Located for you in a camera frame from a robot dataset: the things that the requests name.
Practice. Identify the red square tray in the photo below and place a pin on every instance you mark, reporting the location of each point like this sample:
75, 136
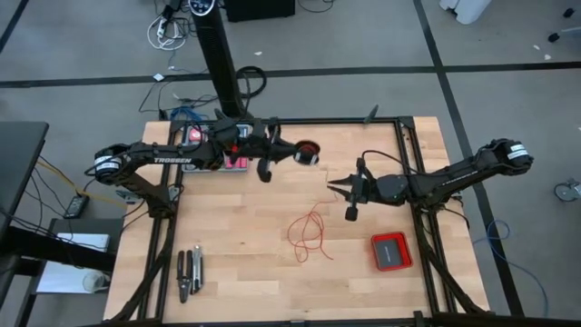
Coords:
396, 267

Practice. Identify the office chair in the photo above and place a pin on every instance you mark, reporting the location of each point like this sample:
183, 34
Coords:
573, 32

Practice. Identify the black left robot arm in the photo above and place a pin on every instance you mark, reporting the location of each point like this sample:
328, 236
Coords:
150, 159

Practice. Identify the black floor box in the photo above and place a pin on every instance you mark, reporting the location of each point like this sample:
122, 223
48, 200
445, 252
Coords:
258, 9

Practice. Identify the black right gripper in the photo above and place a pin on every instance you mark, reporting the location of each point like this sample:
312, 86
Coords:
361, 188

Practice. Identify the clear plastic cup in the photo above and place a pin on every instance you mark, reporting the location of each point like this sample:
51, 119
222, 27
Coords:
96, 282

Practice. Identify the dark grey rectangular block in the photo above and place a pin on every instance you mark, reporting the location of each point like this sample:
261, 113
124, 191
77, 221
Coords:
389, 252

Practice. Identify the black angled bracket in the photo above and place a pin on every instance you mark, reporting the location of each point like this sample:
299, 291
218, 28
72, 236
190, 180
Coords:
223, 116
371, 115

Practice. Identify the grey tool kit case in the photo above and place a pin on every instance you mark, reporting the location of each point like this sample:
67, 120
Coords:
186, 136

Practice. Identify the white power strip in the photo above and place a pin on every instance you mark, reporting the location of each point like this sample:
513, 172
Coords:
161, 28

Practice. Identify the grey caster wheel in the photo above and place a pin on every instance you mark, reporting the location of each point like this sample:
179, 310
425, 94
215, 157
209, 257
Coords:
565, 191

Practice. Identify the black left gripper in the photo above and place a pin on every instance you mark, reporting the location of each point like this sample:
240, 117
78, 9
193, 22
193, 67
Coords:
265, 145

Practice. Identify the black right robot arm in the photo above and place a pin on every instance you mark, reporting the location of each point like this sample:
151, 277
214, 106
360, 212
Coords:
454, 175

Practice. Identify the black power adapter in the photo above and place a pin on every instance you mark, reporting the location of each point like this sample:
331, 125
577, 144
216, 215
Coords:
76, 206

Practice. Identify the black desk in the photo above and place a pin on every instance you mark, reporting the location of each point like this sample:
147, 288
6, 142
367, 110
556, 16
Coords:
20, 154

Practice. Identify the red tape measure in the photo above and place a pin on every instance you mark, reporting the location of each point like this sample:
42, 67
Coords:
196, 135

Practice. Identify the black tower fan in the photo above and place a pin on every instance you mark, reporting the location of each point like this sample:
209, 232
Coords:
218, 54

